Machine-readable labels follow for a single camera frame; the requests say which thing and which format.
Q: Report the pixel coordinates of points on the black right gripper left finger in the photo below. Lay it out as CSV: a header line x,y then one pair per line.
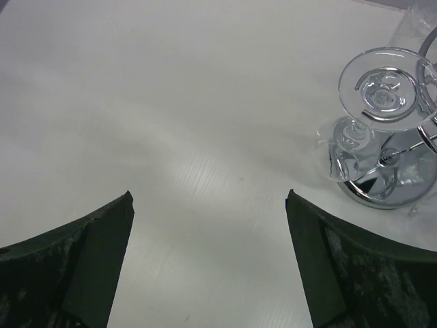
x,y
68,276

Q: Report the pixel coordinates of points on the rear left wine glass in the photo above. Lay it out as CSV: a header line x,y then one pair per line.
x,y
417,23

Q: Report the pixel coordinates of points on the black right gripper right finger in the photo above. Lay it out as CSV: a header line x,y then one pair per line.
x,y
355,278

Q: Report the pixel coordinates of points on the chrome wine glass rack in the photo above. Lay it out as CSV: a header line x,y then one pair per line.
x,y
406,170

